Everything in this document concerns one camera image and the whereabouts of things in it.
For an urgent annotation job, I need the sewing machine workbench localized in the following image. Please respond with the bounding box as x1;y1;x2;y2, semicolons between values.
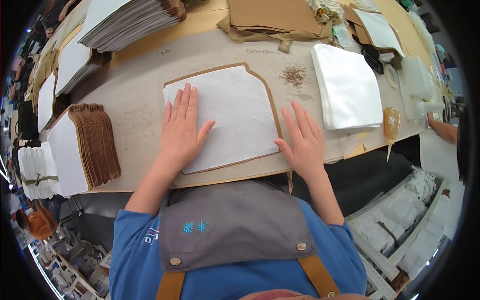
29;225;113;300

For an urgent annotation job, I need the large stack of lined pieces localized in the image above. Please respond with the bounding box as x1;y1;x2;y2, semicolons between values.
78;0;187;53

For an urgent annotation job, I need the black tool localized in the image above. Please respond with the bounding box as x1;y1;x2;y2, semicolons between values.
352;35;385;75

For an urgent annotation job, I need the person's body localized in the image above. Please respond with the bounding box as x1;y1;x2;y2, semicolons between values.
109;179;369;300

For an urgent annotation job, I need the roll of tape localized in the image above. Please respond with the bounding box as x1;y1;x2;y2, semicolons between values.
384;63;400;89

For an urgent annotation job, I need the white fabric sheet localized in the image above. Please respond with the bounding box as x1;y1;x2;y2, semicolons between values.
163;65;281;175

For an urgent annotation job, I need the person's left hand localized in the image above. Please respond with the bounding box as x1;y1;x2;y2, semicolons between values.
159;82;216;172

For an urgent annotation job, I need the tied bundle of white pieces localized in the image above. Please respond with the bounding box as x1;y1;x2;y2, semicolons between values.
17;141;61;201

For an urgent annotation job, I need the black bag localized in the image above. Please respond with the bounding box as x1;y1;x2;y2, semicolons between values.
16;100;40;140

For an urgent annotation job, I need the person's right hand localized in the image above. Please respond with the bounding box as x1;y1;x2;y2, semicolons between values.
274;99;326;183

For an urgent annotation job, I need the shelf of white bundles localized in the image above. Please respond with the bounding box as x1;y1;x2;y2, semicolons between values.
344;166;451;295

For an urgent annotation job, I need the stack of brown cardboard pieces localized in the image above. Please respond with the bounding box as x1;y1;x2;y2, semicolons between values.
47;103;122;198

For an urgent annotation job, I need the white lined cardboard piece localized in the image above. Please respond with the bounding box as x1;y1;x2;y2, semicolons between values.
343;5;406;60

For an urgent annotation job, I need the white plastic jug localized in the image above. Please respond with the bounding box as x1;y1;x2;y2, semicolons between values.
399;56;447;121

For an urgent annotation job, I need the stack of white fabric sheets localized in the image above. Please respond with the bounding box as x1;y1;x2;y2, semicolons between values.
311;43;384;130

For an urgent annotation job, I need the brown cardboard shaped piece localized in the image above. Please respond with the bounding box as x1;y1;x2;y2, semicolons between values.
163;62;284;175

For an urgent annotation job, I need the amber glue bottle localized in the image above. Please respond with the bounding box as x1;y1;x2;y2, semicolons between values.
383;107;401;163

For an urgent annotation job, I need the pile of brown paper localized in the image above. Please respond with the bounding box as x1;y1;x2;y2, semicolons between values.
217;0;335;54

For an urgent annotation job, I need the leopard print fabric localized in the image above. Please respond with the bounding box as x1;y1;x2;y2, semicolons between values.
307;0;345;24

